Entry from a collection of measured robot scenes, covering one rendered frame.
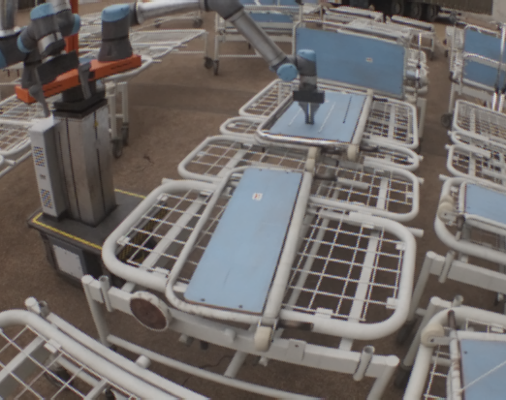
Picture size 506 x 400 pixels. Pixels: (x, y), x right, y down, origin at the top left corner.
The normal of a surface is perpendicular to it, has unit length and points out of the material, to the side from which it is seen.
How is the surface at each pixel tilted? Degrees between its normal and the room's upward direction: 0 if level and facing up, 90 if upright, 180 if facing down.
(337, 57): 91
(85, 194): 90
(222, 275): 1
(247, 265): 1
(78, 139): 90
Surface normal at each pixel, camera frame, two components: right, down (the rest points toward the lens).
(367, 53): -0.33, 0.48
